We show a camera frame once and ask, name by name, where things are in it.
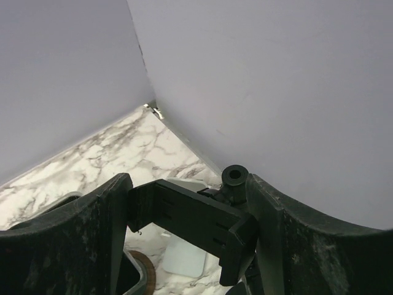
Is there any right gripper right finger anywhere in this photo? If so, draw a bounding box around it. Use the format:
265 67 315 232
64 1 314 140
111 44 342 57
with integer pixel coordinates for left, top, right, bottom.
246 174 392 294

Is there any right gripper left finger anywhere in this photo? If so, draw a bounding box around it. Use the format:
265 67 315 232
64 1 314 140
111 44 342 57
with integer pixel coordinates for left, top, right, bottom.
1 173 133 294

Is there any black tripod phone stand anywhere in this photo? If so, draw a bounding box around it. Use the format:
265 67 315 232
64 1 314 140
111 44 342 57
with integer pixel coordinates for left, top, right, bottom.
127 165 259 286

